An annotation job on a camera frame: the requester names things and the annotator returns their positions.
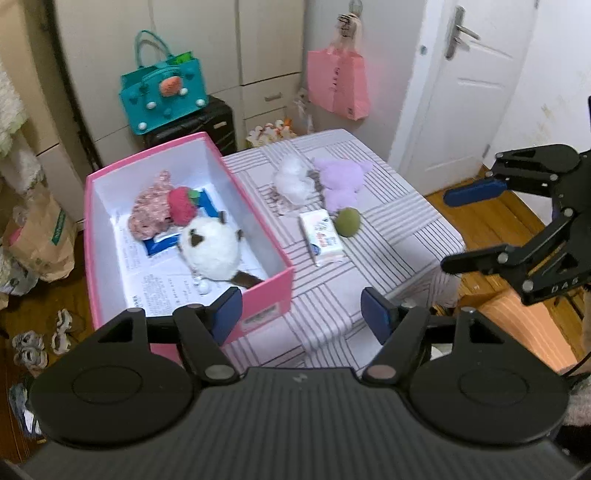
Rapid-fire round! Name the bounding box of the beige wardrobe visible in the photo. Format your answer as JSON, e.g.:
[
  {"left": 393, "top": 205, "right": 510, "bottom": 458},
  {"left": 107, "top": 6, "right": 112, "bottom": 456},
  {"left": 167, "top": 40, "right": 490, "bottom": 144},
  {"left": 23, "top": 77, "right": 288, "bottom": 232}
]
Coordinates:
[{"left": 51, "top": 0, "right": 315, "bottom": 158}]

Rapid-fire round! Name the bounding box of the pink shopping bag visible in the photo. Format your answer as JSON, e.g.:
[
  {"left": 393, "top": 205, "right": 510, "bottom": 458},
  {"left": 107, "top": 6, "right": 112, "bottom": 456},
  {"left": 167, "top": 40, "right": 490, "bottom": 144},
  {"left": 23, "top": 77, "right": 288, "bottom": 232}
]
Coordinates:
[{"left": 307, "top": 45, "right": 371, "bottom": 121}]

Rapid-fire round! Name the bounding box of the red strawberry plush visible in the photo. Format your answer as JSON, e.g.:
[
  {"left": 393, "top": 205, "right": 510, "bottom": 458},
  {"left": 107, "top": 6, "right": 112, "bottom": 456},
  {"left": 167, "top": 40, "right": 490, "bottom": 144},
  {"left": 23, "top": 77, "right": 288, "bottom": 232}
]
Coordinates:
[{"left": 167, "top": 186, "right": 205, "bottom": 227}]

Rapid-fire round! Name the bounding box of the floral fabric pouch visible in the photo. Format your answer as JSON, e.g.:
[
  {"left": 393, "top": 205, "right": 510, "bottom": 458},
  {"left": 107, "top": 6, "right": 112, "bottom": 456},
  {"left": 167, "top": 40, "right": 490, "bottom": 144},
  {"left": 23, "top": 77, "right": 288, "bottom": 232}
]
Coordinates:
[{"left": 128, "top": 170, "right": 179, "bottom": 241}]

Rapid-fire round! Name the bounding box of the flower print gift bag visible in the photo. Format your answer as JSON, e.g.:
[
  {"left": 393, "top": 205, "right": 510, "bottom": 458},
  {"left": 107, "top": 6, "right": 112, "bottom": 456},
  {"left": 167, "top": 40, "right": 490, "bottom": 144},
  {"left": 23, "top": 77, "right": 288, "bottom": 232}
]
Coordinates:
[{"left": 245, "top": 119, "right": 296, "bottom": 149}]

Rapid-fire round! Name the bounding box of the metal door handle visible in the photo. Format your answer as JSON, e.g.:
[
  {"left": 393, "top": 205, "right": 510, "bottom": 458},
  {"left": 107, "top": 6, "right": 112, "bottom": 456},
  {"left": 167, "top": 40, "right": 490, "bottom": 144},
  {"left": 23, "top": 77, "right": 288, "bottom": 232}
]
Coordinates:
[{"left": 445, "top": 6, "right": 481, "bottom": 60}]

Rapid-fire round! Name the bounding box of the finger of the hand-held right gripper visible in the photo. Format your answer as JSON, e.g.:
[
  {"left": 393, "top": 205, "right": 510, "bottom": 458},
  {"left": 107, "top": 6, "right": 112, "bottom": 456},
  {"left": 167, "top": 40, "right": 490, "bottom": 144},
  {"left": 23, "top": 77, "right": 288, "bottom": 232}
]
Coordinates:
[
  {"left": 443, "top": 144, "right": 581, "bottom": 208},
  {"left": 441, "top": 210, "right": 591, "bottom": 306}
]

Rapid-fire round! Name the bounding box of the black suitcase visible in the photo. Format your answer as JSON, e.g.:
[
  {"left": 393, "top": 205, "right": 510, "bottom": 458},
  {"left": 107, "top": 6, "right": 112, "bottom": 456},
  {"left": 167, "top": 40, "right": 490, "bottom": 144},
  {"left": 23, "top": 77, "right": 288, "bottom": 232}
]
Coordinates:
[{"left": 143, "top": 95, "right": 238, "bottom": 156}]

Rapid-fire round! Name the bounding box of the white tissue pack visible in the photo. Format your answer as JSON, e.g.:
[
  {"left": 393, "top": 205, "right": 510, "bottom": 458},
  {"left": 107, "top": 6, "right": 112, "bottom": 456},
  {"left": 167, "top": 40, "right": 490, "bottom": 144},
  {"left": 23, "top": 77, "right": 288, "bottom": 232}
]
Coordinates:
[{"left": 298, "top": 209, "right": 346, "bottom": 268}]

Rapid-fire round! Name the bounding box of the white cat plush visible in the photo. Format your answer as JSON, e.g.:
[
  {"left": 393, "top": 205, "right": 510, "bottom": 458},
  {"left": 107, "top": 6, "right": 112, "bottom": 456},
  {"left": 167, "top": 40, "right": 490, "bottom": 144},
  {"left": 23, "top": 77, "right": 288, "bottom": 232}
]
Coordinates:
[{"left": 178, "top": 211, "right": 271, "bottom": 291}]

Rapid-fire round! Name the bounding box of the purple plush toy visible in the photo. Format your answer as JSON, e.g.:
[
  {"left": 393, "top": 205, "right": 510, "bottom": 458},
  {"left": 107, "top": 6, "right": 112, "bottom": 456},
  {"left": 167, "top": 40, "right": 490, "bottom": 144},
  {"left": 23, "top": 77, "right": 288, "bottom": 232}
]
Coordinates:
[{"left": 311, "top": 157, "right": 373, "bottom": 216}]

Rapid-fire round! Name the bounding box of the clear plastic bag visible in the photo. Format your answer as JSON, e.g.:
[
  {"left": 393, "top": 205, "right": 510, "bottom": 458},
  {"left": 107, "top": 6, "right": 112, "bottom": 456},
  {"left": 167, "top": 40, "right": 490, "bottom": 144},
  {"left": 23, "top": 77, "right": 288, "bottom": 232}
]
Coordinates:
[{"left": 288, "top": 88, "right": 315, "bottom": 136}]

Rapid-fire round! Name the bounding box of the pair of grey slippers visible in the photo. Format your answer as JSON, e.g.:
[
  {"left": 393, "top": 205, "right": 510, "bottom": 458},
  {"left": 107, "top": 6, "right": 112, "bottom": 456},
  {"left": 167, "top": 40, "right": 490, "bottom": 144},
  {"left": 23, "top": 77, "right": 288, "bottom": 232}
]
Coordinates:
[{"left": 11, "top": 309, "right": 73, "bottom": 366}]

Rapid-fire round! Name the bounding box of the pink storage box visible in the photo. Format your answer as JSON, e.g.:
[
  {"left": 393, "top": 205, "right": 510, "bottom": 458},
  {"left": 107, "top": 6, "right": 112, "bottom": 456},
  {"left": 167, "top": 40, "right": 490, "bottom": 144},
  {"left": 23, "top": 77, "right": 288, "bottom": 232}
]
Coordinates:
[{"left": 84, "top": 132, "right": 295, "bottom": 365}]

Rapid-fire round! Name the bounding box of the striped tablecloth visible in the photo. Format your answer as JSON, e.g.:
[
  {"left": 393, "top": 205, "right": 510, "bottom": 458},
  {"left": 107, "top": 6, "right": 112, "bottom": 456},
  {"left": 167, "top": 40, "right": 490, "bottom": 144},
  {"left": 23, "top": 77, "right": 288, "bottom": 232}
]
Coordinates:
[{"left": 221, "top": 129, "right": 465, "bottom": 371}]

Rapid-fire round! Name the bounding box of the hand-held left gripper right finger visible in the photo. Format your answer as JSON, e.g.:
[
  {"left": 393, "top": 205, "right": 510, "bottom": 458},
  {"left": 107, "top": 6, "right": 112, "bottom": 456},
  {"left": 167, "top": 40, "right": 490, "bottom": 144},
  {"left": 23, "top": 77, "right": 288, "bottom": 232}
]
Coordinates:
[{"left": 361, "top": 287, "right": 504, "bottom": 385}]

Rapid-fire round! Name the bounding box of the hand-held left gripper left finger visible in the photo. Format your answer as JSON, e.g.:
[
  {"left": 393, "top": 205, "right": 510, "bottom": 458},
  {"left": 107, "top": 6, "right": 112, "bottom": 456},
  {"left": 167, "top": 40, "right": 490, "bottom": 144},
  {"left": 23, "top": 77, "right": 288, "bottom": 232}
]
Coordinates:
[{"left": 95, "top": 286, "right": 243, "bottom": 387}]

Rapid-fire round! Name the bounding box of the teal felt tote bag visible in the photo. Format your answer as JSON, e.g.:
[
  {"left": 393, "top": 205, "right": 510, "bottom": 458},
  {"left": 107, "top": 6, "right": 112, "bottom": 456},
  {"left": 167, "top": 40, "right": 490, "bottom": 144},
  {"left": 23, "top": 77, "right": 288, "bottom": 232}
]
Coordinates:
[{"left": 119, "top": 30, "right": 209, "bottom": 136}]

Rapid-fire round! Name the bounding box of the white door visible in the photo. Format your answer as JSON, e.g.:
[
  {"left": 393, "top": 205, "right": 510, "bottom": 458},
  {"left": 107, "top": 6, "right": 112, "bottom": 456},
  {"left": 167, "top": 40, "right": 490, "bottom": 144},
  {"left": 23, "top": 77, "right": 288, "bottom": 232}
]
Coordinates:
[{"left": 399, "top": 0, "right": 540, "bottom": 186}]

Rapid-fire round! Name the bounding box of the green plush ball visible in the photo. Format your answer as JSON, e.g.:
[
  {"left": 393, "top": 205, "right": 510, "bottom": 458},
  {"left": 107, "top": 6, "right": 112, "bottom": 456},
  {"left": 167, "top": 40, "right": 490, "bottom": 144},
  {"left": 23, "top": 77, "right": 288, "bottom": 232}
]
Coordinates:
[{"left": 334, "top": 208, "right": 361, "bottom": 239}]

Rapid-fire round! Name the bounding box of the brown paper bag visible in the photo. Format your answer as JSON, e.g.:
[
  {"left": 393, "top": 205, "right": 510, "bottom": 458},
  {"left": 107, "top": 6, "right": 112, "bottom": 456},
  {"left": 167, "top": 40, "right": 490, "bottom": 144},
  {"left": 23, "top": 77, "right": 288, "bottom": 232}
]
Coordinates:
[{"left": 4, "top": 186, "right": 77, "bottom": 282}]

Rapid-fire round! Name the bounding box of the white fluffy plush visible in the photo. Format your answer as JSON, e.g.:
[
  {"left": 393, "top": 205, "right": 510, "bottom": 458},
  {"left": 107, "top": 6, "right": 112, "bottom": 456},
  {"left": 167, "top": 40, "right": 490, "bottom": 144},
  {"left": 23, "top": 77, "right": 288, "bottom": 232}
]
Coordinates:
[{"left": 272, "top": 155, "right": 320, "bottom": 205}]

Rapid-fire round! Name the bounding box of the cream fuzzy robe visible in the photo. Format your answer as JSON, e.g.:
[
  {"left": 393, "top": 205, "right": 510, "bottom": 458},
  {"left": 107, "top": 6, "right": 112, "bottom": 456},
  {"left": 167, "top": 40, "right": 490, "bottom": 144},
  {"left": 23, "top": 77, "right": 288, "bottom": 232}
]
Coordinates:
[{"left": 0, "top": 69, "right": 29, "bottom": 195}]

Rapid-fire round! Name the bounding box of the blue packet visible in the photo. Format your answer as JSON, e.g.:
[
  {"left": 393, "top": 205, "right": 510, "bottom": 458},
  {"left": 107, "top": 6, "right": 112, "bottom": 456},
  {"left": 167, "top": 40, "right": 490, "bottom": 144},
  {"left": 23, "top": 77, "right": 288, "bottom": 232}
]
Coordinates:
[{"left": 144, "top": 188, "right": 221, "bottom": 257}]

